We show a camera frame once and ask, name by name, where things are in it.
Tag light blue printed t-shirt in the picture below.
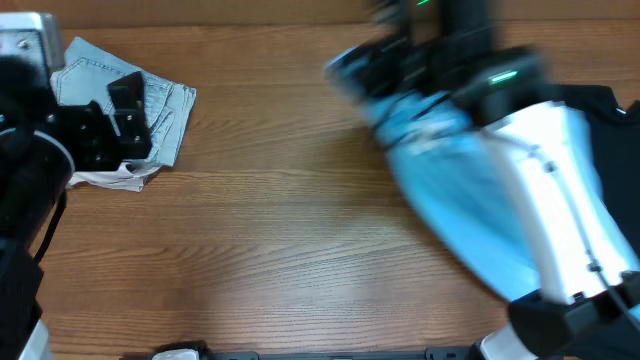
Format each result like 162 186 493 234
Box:
324 47 640 321

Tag folded white cloth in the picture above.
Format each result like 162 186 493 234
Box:
67 162 161 192

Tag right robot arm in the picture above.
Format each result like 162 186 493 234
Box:
326 1 639 359

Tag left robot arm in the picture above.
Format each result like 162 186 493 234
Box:
1 56 152 359

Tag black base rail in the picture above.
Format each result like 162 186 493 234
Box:
120 341 484 360

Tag black garment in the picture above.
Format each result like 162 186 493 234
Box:
554 83 640 360

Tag folded light denim shorts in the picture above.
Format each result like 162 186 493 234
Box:
51 37 197 167

